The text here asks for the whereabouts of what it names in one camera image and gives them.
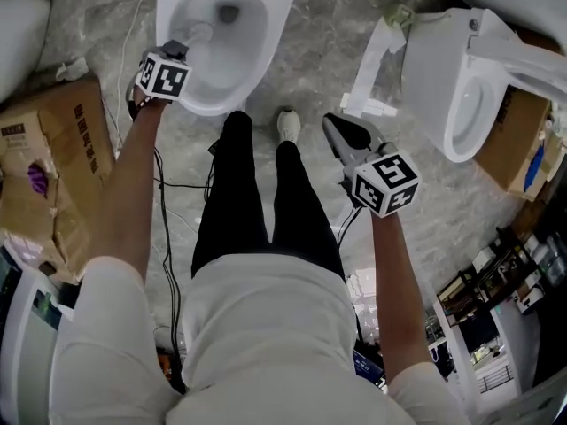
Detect black shelf rack with goods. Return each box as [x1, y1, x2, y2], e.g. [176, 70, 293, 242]
[436, 226, 567, 327]

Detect white plastic bar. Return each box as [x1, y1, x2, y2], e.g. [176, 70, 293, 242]
[340, 93, 399, 118]

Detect person's left forearm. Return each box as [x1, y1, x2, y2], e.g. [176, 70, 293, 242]
[86, 97, 172, 282]

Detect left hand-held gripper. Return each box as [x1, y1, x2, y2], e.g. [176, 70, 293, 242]
[133, 39, 193, 103]

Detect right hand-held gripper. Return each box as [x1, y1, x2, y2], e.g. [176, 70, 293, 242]
[322, 112, 421, 219]

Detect black device with blue screen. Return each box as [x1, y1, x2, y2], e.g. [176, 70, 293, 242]
[353, 347, 387, 391]

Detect person's black trousers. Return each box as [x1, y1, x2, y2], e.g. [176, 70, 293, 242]
[190, 110, 346, 282]

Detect purple cloth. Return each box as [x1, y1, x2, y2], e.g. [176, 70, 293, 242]
[27, 161, 49, 198]

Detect blue plastic item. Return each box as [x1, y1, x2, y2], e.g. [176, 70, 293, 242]
[524, 143, 545, 194]

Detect large torn cardboard box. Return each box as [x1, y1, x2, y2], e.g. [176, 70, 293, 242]
[0, 77, 117, 285]

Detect crumpled white paper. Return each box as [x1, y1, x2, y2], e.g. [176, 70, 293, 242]
[55, 56, 89, 82]

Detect white paper strip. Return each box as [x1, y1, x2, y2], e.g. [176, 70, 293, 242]
[349, 15, 408, 119]

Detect plain cardboard box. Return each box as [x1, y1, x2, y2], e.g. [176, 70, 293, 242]
[473, 89, 567, 203]

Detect pale green plastic object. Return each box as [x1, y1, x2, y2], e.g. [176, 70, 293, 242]
[384, 3, 416, 29]

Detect white toilet brush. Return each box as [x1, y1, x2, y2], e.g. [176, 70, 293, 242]
[179, 19, 217, 49]

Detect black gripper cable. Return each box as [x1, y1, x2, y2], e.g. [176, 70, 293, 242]
[336, 205, 365, 245]
[152, 146, 214, 371]

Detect thin white cable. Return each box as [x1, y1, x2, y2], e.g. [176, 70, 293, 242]
[115, 0, 159, 150]

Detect white oval toilet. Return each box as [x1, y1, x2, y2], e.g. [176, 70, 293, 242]
[154, 0, 305, 117]

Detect person's right forearm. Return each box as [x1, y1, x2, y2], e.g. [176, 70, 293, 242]
[369, 212, 433, 387]

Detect square-sided white toilet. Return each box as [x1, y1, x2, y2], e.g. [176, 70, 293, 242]
[400, 7, 567, 164]

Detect person's right white shoe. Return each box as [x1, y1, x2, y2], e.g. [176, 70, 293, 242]
[276, 109, 302, 145]

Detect person's white shirt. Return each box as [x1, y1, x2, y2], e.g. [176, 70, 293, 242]
[47, 252, 469, 425]

